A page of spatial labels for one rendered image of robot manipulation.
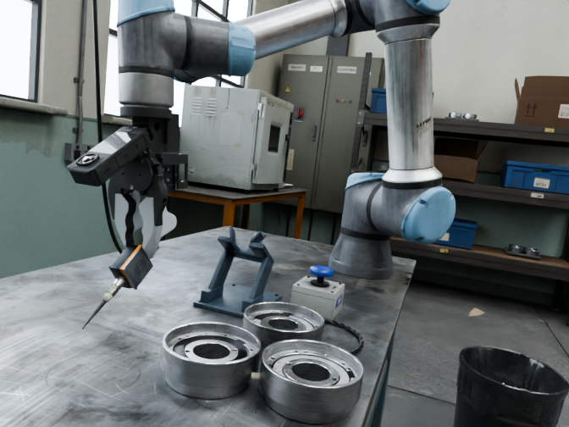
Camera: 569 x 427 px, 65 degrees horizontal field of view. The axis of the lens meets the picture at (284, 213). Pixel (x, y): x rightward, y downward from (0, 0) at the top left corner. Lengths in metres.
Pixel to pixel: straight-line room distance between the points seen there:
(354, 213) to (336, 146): 3.37
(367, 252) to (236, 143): 1.93
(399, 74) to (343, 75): 3.57
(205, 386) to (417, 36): 0.68
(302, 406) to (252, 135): 2.42
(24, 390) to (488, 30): 4.50
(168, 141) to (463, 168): 3.42
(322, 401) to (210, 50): 0.48
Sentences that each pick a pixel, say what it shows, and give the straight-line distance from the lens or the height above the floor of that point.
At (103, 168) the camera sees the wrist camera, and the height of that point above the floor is 1.00.
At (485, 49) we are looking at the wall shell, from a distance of 4.63.
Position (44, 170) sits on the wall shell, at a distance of 2.40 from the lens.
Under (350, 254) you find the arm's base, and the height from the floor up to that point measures 0.85.
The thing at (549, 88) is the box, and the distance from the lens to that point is 4.07.
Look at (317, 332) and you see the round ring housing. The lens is 0.57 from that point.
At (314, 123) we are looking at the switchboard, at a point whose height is 1.40.
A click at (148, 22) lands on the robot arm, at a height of 1.20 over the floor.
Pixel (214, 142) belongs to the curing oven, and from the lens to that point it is 2.89.
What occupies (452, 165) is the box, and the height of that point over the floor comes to 1.13.
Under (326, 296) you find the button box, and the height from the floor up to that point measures 0.84.
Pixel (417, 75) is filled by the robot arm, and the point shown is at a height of 1.22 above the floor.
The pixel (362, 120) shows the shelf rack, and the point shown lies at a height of 1.43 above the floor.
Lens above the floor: 1.04
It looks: 7 degrees down
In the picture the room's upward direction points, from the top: 7 degrees clockwise
